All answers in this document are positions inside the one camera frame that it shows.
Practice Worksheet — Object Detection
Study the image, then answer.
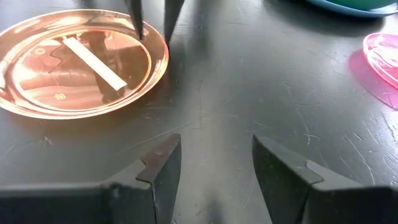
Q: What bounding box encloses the black table mat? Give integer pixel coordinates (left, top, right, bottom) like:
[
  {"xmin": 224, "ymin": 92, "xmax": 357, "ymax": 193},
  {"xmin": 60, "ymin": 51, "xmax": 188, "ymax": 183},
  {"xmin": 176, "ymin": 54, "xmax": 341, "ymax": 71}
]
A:
[{"xmin": 0, "ymin": 0, "xmax": 398, "ymax": 224}]

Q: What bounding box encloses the large blue plastic plate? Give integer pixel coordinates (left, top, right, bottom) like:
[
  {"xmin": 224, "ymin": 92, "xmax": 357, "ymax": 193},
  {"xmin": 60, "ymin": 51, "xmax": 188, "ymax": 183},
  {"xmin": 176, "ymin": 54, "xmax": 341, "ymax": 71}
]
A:
[{"xmin": 306, "ymin": 0, "xmax": 398, "ymax": 19}]

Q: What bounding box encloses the clear orange small plate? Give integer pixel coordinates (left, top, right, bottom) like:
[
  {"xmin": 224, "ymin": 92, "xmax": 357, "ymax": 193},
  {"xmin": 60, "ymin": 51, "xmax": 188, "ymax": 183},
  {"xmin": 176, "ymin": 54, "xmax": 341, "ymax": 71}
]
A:
[{"xmin": 0, "ymin": 8, "xmax": 170, "ymax": 121}]

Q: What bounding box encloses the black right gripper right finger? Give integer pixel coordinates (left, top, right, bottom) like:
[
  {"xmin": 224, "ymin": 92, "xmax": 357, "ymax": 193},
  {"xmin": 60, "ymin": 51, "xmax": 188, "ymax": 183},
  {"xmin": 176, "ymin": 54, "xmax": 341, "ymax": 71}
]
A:
[{"xmin": 252, "ymin": 134, "xmax": 398, "ymax": 224}]

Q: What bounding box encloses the large teal plastic plate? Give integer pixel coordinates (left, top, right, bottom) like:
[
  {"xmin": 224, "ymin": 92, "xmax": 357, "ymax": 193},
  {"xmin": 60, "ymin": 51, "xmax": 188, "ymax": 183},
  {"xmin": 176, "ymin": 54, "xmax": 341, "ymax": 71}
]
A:
[{"xmin": 326, "ymin": 0, "xmax": 398, "ymax": 12}]

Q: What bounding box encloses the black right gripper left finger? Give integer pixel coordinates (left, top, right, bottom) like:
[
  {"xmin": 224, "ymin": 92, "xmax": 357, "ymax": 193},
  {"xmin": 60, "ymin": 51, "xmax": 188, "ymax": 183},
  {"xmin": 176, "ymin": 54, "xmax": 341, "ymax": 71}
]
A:
[{"xmin": 0, "ymin": 133, "xmax": 183, "ymax": 224}]

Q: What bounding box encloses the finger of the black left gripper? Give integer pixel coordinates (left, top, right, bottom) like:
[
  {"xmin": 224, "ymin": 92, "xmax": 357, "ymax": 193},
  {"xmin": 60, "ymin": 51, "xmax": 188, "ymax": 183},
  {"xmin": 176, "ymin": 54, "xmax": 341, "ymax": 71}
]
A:
[
  {"xmin": 164, "ymin": 0, "xmax": 186, "ymax": 44},
  {"xmin": 124, "ymin": 0, "xmax": 146, "ymax": 41}
]

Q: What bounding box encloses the clear pink small plate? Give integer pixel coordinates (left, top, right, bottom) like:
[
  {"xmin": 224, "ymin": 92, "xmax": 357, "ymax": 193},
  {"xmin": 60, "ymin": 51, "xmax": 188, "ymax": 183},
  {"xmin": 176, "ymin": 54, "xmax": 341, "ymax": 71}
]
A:
[{"xmin": 362, "ymin": 32, "xmax": 398, "ymax": 91}]

